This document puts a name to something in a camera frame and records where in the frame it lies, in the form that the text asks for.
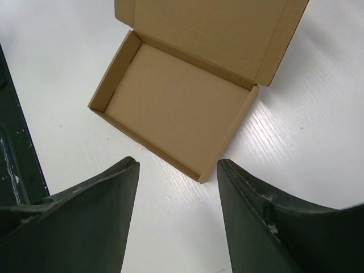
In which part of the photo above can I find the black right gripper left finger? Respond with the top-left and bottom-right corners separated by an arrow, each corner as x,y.
1,156 -> 140,272

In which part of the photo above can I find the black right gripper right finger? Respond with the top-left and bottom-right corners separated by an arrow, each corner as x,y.
217,159 -> 363,272

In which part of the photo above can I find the cardboard box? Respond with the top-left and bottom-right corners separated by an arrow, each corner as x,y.
88,1 -> 308,183

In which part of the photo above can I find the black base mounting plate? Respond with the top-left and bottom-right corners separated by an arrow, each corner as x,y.
0,51 -> 49,206

